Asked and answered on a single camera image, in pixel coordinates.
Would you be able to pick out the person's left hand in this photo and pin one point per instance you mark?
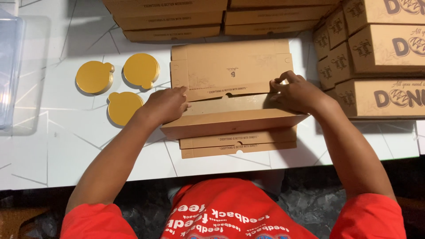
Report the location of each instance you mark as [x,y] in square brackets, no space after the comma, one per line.
[162,106]

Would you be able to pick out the person's right hand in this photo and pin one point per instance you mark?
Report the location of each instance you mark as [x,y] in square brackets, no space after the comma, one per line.
[298,94]

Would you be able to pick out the person's left fingers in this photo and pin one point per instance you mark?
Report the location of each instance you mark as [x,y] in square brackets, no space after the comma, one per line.
[181,99]

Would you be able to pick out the person's right fingers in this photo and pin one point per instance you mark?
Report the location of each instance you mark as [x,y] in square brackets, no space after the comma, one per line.
[282,87]

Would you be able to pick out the kraft donut box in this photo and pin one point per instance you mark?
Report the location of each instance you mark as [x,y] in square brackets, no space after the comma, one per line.
[232,63]

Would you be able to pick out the stack of gold round boards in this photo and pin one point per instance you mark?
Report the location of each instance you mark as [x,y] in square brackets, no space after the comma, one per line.
[140,70]
[123,108]
[93,77]

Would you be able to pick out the closed flat kraft box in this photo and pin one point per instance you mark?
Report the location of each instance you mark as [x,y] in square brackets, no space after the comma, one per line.
[252,136]
[265,147]

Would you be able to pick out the row of stacked kraft boxes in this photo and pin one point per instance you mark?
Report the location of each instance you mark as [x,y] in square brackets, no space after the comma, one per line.
[172,20]

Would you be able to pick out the pile of printed donut boxes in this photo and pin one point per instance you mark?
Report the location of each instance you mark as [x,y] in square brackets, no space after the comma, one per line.
[385,49]

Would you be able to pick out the person's red printed shirt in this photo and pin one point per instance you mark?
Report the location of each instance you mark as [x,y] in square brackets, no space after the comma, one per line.
[232,215]

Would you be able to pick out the clear plastic container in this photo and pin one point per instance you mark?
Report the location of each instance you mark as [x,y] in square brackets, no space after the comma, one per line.
[10,66]

